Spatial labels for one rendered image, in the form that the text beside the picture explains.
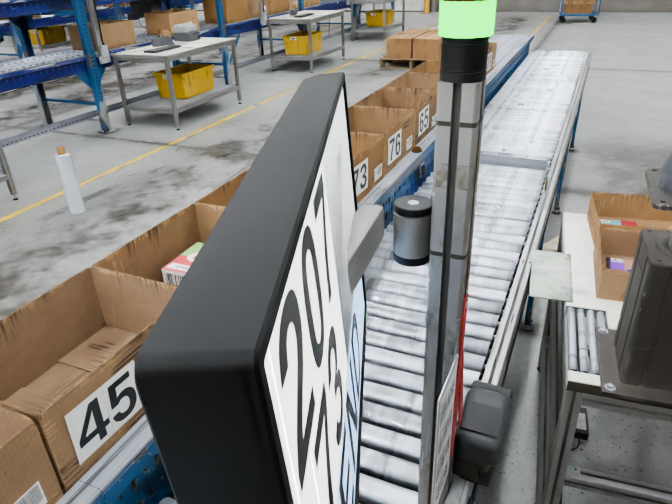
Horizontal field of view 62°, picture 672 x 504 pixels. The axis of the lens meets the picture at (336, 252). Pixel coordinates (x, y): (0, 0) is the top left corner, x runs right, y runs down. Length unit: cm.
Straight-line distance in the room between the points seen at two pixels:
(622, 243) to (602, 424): 81
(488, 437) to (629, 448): 167
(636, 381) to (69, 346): 129
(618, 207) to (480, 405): 156
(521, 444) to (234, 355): 218
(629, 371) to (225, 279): 130
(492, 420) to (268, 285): 64
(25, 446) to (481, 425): 67
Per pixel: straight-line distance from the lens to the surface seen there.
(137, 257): 150
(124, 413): 115
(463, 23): 55
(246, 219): 28
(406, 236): 62
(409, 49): 926
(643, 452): 247
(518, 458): 230
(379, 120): 258
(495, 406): 85
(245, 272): 23
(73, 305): 139
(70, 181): 455
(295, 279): 26
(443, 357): 71
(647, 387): 150
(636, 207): 232
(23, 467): 103
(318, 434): 32
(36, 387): 136
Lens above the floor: 166
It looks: 28 degrees down
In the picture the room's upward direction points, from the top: 2 degrees counter-clockwise
